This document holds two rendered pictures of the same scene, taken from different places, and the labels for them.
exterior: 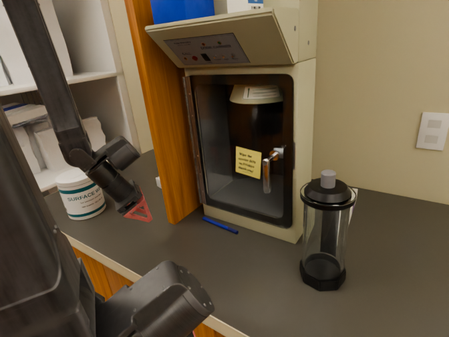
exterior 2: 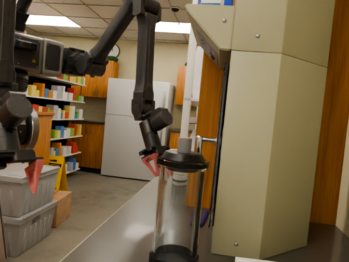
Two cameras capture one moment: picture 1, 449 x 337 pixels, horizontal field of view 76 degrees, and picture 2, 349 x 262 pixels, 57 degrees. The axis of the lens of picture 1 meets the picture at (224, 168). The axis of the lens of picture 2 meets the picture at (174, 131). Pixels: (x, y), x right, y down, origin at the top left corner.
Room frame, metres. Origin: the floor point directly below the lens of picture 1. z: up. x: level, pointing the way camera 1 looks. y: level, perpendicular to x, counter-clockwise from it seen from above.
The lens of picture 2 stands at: (0.18, -0.77, 1.26)
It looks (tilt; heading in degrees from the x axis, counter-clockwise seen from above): 3 degrees down; 61
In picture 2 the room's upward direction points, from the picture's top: 5 degrees clockwise
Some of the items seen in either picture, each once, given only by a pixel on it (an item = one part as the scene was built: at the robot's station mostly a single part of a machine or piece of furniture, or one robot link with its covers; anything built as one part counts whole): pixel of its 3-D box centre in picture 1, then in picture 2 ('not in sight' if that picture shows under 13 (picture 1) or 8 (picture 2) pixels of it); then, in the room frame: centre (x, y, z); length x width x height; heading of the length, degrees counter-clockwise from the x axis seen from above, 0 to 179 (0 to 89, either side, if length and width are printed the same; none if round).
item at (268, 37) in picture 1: (218, 43); (210, 42); (0.68, -0.01, 1.46); 0.32 x 0.12 x 0.10; 53
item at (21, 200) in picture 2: not in sight; (21, 187); (0.38, 2.28, 0.49); 0.60 x 0.42 x 0.33; 53
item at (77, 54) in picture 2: not in sight; (79, 61); (0.48, 0.74, 1.45); 0.09 x 0.08 x 0.12; 22
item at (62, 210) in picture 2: not in sight; (50, 207); (0.71, 2.80, 0.14); 0.41 x 0.32 x 0.28; 59
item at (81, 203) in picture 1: (81, 192); not in sight; (0.92, 0.51, 1.02); 0.13 x 0.13 x 0.15
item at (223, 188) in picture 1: (238, 152); (218, 141); (0.72, -0.04, 1.19); 0.30 x 0.01 x 0.40; 53
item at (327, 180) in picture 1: (327, 186); (183, 153); (0.51, -0.21, 1.18); 0.09 x 0.09 x 0.07
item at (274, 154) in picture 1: (270, 172); (204, 153); (0.63, -0.11, 1.17); 0.05 x 0.03 x 0.10; 143
